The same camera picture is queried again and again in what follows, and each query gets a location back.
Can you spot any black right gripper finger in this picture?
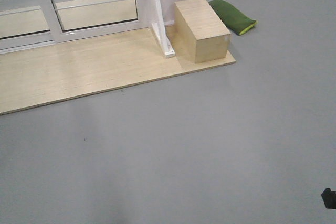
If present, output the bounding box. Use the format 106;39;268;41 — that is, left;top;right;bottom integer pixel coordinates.
321;188;336;208

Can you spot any white sliding glass door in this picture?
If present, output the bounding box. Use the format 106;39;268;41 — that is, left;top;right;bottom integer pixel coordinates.
38;0;150;43

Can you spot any green cushion bag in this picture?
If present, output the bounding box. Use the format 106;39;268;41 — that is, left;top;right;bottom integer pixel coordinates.
208;0;258;36

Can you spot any light wooden box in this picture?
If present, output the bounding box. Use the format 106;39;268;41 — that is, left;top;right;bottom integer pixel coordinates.
174;0;230;63

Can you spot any light wooden floor platform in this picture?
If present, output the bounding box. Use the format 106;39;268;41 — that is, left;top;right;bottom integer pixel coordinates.
1;27;235;114

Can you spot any fixed white glass panel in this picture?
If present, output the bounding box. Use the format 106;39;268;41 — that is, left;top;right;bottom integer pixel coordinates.
1;0;54;51

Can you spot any white support brace frame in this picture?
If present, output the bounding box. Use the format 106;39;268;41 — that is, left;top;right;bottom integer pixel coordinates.
150;0;175;58

